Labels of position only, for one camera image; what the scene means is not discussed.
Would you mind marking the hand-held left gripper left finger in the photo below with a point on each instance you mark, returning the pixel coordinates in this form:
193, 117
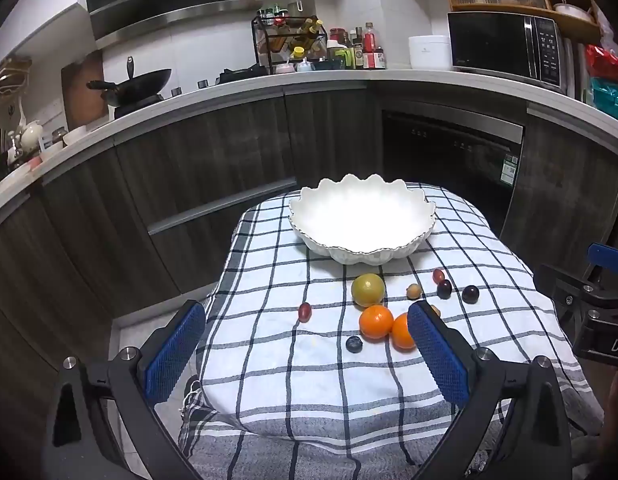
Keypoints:
174, 350

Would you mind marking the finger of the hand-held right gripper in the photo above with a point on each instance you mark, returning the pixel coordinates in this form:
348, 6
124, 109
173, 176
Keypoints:
611, 255
564, 282

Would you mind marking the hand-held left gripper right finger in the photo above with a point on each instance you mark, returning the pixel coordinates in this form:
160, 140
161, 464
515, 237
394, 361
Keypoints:
439, 355

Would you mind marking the orange tangerine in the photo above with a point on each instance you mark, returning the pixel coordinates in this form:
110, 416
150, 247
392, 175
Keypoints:
376, 321
401, 332

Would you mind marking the dark purple plum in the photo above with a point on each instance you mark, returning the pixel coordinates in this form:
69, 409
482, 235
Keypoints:
470, 294
444, 289

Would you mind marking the red cherry tomato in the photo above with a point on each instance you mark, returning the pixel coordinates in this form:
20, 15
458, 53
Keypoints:
438, 275

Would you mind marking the blueberry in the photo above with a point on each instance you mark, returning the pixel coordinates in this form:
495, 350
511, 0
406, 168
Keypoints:
354, 344

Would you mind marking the red grape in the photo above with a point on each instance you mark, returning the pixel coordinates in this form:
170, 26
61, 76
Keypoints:
304, 311

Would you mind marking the white scalloped bowl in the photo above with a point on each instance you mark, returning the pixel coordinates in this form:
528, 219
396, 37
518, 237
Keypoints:
359, 220

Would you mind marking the blue checked cloth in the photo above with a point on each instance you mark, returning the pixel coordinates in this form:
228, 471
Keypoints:
289, 360

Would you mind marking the green label sticker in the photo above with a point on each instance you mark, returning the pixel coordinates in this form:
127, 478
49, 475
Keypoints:
509, 169

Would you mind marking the teal plastic bag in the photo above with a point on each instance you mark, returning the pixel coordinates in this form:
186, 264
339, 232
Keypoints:
611, 100

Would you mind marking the black dishwasher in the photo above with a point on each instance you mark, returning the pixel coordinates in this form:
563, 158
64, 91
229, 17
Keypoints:
439, 150

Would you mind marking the dark wood kitchen cabinets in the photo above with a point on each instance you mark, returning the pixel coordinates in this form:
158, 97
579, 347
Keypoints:
139, 170

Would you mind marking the red plastic bag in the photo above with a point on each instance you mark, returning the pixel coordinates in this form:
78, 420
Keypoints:
606, 65

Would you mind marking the small white bowl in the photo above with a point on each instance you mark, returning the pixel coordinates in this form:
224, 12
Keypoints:
76, 136

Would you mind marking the black microwave oven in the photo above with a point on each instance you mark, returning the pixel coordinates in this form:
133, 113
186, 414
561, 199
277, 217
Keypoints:
489, 42

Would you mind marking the white pot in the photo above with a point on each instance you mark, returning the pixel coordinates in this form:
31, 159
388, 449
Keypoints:
571, 11

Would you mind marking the white teapot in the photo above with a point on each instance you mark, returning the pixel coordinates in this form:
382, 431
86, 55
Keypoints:
31, 135

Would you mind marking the white rice cooker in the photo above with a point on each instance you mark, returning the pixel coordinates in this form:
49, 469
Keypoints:
429, 52

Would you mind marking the black wok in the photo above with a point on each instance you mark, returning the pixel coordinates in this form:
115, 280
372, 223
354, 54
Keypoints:
144, 82

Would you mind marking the wooden cutting board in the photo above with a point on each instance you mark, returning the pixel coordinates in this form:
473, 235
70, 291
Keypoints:
81, 90

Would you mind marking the group of condiment bottles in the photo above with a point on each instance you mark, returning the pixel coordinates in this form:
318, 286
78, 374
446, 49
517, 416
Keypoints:
370, 45

